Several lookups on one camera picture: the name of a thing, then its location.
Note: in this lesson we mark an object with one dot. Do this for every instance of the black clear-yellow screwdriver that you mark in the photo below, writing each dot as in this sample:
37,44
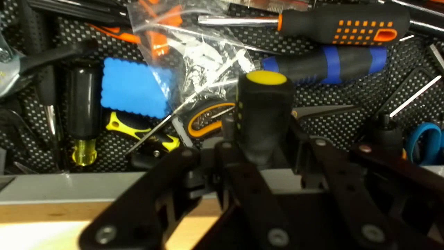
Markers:
83,105

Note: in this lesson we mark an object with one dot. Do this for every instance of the stubby black yellow screwdriver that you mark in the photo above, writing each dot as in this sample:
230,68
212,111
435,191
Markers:
263,115

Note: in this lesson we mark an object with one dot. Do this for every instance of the silver hex key rod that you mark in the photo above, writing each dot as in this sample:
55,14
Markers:
416,94

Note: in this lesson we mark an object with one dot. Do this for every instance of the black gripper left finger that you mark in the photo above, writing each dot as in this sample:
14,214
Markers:
138,203

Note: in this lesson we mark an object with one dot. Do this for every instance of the blue rectangular block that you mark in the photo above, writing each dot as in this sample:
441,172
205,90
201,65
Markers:
129,87

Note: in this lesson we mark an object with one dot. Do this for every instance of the black mesh drawer liner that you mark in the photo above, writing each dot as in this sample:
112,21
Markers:
341,125

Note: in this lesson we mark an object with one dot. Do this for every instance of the orange black screwdriver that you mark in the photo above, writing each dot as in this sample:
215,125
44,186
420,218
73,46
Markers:
341,22

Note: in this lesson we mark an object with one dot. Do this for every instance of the clear plastic bag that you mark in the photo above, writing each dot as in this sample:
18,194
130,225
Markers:
202,59

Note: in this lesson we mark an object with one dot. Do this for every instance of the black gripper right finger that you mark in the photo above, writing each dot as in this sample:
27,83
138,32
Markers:
360,198

